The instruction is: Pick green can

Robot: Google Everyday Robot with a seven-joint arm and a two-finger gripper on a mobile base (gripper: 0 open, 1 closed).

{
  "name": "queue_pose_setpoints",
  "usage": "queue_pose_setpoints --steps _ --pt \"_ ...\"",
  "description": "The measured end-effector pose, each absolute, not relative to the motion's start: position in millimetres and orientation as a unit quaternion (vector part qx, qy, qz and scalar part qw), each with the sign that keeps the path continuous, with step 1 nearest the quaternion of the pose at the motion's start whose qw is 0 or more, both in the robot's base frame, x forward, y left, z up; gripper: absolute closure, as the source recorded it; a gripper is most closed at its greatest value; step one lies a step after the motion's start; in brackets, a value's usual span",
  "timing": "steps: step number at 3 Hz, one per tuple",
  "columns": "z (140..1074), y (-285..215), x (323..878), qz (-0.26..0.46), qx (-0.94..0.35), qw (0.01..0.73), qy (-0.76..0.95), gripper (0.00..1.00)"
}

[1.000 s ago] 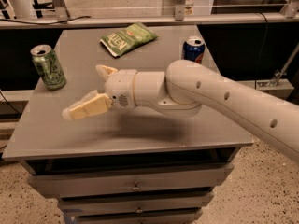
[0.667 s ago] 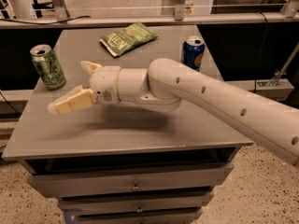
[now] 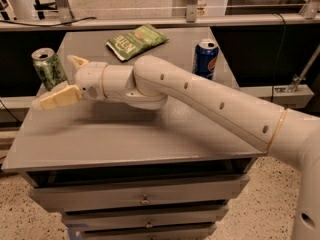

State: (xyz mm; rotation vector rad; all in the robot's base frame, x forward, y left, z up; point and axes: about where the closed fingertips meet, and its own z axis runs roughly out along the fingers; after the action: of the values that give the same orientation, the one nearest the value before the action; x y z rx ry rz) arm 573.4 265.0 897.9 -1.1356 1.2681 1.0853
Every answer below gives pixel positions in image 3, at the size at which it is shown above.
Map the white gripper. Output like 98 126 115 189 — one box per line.
31 55 107 110

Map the green soda can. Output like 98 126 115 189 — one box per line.
31 48 67 91

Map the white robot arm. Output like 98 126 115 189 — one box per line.
32 55 320 240

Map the blue Pepsi can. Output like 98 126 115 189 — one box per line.
193 39 219 80

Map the green chip bag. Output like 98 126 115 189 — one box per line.
106 24 168 61

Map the white pipe top left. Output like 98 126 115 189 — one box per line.
6 0 38 20

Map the grey drawer cabinet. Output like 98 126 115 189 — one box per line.
0 27 271 240

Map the bottom grey drawer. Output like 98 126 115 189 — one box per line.
71 223 217 240

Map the grey drawer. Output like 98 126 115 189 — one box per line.
30 175 249 212
62 203 229 231
71 223 217 240

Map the middle grey drawer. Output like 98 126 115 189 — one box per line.
62 203 229 231

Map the top grey drawer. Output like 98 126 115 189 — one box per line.
30 175 249 212

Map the grey metal rail frame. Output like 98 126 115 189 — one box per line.
1 0 320 31

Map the black cable on rail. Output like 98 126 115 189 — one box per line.
0 16 98 28

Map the black hanging cable right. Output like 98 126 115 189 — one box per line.
270 13 288 102

